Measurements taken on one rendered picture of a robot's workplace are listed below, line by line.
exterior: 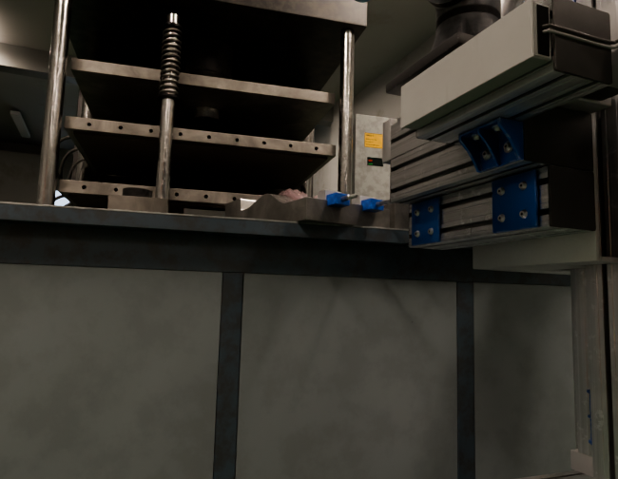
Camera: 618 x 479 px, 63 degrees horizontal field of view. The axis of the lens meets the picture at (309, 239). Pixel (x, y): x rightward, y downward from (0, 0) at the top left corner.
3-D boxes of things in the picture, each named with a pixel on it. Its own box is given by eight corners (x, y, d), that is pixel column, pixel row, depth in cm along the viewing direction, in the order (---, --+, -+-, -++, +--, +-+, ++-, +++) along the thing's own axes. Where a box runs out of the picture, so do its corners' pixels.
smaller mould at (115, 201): (166, 224, 135) (167, 198, 136) (106, 220, 132) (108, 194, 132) (166, 233, 155) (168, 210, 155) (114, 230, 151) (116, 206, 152)
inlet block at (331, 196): (365, 208, 119) (365, 185, 120) (347, 205, 116) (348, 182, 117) (333, 215, 130) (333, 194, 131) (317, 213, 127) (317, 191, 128)
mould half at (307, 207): (389, 229, 134) (390, 188, 135) (305, 219, 120) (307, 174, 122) (293, 244, 176) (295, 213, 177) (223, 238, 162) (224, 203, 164)
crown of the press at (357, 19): (366, 105, 219) (368, -27, 226) (32, 62, 186) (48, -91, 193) (314, 157, 299) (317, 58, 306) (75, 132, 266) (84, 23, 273)
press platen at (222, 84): (335, 104, 229) (335, 93, 230) (70, 69, 201) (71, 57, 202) (298, 147, 296) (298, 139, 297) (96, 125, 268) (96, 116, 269)
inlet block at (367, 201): (399, 213, 125) (399, 191, 125) (384, 211, 122) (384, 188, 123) (366, 220, 136) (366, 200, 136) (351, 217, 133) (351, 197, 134)
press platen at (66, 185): (335, 212, 220) (335, 201, 221) (58, 191, 192) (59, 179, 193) (295, 232, 291) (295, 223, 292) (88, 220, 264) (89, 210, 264)
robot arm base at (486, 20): (531, 63, 90) (530, 10, 91) (461, 45, 84) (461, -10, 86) (473, 94, 104) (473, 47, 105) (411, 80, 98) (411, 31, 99)
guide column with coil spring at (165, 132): (161, 337, 192) (180, 14, 207) (145, 337, 191) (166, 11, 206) (161, 336, 197) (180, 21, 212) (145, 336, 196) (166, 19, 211)
